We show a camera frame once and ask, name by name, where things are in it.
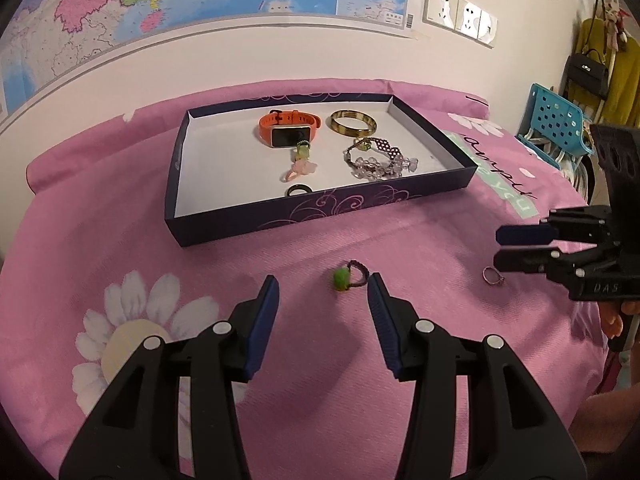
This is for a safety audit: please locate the person's right hand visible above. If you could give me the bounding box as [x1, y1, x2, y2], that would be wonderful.
[601, 304, 623, 337]

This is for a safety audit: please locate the purple bead bracelet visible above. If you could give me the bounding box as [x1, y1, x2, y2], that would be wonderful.
[370, 137, 405, 161]

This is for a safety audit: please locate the gold bangle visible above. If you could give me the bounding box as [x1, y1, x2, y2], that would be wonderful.
[328, 109, 377, 137]

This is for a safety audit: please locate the dark blue shallow box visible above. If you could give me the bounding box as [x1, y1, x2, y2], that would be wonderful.
[164, 92, 478, 248]

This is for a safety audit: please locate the yellow garment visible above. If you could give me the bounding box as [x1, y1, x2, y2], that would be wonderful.
[577, 17, 640, 126]

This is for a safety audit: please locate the green pompom ring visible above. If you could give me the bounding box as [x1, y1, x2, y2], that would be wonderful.
[332, 260, 372, 293]

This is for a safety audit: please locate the pink printed blanket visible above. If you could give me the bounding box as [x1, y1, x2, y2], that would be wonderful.
[0, 77, 606, 480]

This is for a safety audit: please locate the blue plastic chair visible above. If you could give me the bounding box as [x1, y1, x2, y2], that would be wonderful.
[517, 82, 596, 171]

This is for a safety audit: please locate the person's right forearm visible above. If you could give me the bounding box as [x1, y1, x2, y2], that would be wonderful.
[570, 390, 636, 456]

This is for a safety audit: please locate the white wall socket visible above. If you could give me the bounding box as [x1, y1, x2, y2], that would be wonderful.
[477, 7, 499, 46]
[452, 0, 483, 38]
[424, 0, 458, 28]

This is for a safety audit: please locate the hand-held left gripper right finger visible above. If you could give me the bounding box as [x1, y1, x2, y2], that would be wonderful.
[366, 272, 588, 480]

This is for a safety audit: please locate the clear crystal bracelet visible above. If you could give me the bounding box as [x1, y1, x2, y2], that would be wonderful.
[342, 152, 420, 182]

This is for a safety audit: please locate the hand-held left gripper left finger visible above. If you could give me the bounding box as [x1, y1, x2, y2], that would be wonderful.
[59, 274, 280, 480]

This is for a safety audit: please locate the pink flower ring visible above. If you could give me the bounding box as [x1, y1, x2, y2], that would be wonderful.
[284, 159, 317, 183]

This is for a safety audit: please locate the orange smartwatch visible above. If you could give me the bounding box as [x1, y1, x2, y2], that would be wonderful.
[258, 109, 323, 149]

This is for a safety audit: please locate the black handbag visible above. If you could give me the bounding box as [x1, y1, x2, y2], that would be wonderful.
[565, 49, 613, 101]

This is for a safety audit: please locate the small hanging plush toy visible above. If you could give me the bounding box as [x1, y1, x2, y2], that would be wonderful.
[600, 2, 628, 51]

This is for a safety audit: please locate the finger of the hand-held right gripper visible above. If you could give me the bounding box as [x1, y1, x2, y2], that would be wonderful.
[493, 245, 618, 286]
[496, 206, 613, 247]

